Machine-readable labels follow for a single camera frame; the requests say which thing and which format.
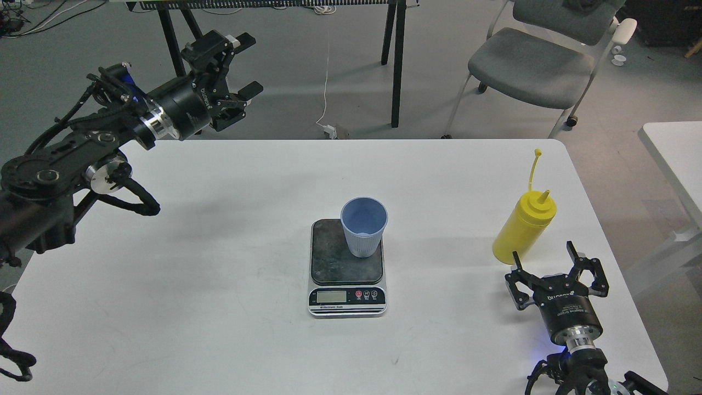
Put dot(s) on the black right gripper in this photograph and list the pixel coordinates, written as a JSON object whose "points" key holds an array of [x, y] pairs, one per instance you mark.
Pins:
{"points": [[567, 307]]}

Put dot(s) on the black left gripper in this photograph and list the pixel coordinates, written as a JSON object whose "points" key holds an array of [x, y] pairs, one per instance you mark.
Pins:
{"points": [[185, 105]]}

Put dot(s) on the yellow squeeze bottle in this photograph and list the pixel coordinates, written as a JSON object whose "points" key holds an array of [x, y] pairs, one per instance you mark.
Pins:
{"points": [[533, 212]]}

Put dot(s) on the light blue ribbed cup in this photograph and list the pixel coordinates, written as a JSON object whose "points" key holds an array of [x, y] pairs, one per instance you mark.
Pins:
{"points": [[363, 220]]}

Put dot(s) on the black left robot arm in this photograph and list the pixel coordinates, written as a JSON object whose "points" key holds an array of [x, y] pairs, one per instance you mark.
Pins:
{"points": [[77, 161]]}

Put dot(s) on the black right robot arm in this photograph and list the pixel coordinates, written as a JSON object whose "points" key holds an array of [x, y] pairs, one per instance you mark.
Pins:
{"points": [[580, 367]]}

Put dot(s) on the digital kitchen scale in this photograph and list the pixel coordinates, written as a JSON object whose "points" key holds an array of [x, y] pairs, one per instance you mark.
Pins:
{"points": [[342, 285]]}

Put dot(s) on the white side table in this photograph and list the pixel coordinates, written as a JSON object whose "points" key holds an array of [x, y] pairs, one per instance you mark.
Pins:
{"points": [[675, 147]]}

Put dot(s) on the grey office chair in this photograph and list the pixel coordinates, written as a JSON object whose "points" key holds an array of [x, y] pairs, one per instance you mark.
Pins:
{"points": [[540, 72]]}

